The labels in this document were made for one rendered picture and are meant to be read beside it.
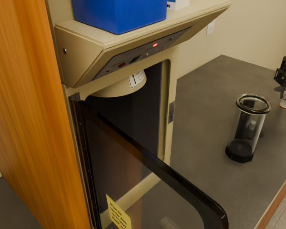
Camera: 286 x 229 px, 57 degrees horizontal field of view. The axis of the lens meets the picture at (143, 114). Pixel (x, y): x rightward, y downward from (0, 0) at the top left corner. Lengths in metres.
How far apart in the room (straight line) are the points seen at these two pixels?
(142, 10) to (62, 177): 0.27
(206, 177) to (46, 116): 0.68
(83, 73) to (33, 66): 0.10
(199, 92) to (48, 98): 1.09
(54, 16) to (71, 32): 0.05
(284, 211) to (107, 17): 2.00
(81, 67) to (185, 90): 1.03
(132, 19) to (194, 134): 0.78
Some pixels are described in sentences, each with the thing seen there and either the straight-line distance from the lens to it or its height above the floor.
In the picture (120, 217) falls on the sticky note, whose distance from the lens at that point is 0.54.
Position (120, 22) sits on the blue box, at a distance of 0.35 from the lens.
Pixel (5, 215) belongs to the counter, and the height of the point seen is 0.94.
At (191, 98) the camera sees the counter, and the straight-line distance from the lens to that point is 1.31.
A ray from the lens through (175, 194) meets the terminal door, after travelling 0.33.
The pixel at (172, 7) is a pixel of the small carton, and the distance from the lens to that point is 0.48.
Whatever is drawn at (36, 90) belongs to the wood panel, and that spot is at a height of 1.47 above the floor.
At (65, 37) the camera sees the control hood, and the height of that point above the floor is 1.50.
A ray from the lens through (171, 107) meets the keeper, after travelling 0.74.
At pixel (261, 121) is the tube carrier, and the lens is 0.92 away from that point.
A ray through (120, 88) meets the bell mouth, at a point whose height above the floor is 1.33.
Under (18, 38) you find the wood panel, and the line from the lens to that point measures 0.33.
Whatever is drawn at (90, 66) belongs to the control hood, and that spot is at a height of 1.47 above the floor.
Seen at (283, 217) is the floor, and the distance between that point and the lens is 2.17.
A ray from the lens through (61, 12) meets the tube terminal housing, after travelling 0.43.
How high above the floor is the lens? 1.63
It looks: 35 degrees down
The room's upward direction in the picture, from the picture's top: straight up
